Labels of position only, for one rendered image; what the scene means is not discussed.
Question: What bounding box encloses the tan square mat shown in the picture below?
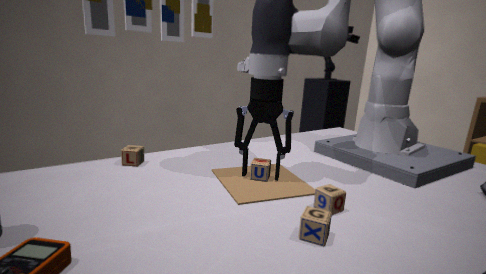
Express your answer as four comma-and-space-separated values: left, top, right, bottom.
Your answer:
211, 164, 315, 205

